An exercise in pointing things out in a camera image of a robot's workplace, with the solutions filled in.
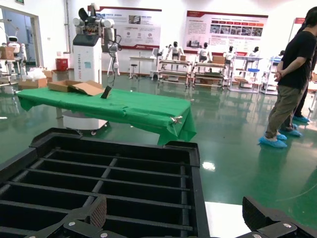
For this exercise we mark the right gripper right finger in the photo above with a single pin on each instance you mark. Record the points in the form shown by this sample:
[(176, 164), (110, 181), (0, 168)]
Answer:
[(277, 223)]

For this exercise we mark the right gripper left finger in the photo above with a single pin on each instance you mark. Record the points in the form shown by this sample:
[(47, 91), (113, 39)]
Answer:
[(81, 223)]

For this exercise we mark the black slotted plastic container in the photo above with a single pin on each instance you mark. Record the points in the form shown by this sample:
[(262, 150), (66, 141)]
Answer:
[(195, 198)]

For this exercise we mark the low cardboard box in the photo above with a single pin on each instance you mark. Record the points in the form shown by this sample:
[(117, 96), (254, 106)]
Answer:
[(32, 84)]

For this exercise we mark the small cardboard box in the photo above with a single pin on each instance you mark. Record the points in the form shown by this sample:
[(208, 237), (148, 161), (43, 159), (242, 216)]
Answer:
[(53, 75)]

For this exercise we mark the white metal table leg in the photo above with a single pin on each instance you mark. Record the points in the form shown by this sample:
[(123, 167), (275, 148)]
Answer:
[(59, 114)]

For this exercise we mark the person in dark trousers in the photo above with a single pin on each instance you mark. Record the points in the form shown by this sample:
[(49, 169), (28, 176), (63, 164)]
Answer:
[(302, 104)]

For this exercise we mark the green tablecloth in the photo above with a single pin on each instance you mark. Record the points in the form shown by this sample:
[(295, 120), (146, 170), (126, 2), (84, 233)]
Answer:
[(138, 106)]

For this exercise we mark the small black block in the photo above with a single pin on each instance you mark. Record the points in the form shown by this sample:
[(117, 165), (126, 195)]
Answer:
[(106, 93)]

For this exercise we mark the flat open cardboard carton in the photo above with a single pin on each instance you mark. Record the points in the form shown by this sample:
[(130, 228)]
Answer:
[(84, 88)]

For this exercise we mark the metal cloth clip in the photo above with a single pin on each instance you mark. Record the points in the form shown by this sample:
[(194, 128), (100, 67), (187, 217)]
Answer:
[(176, 120)]

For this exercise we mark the white shelf rack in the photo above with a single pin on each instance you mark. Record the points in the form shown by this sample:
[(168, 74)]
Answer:
[(245, 74), (271, 77)]

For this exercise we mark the white plastic bags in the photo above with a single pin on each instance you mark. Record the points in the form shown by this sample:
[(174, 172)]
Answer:
[(36, 73)]

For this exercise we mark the red bin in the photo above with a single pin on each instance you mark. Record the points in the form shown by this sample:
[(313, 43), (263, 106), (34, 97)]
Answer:
[(62, 64)]

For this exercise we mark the black round stool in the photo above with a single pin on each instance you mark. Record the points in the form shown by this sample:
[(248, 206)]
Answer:
[(134, 70)]

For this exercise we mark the person in khaki trousers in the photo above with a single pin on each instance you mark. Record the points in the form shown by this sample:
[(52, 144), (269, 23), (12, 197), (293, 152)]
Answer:
[(297, 62)]

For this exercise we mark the metal workbench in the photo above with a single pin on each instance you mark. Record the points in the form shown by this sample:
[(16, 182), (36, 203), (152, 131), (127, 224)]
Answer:
[(210, 74), (173, 72)]

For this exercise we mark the white wheeled robot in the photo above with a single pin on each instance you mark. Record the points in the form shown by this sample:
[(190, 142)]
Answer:
[(85, 57)]

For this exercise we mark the white humanoid robot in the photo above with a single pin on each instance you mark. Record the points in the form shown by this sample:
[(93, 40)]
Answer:
[(204, 52), (174, 49), (229, 55), (254, 52), (15, 49)]

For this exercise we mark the white desk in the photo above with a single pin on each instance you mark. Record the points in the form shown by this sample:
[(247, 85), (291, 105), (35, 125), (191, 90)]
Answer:
[(142, 59)]

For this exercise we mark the red standing banner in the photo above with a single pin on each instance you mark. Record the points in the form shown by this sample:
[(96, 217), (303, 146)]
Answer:
[(298, 29)]

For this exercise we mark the white wall pipe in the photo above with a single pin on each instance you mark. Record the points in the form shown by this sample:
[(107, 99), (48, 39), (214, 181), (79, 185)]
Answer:
[(67, 24)]

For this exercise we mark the red bordered wall poster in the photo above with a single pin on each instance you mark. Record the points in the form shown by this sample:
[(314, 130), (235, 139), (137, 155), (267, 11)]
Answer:
[(227, 29)]

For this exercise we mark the white wall poster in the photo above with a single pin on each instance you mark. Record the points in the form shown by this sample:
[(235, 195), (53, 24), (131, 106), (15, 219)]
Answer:
[(138, 27)]

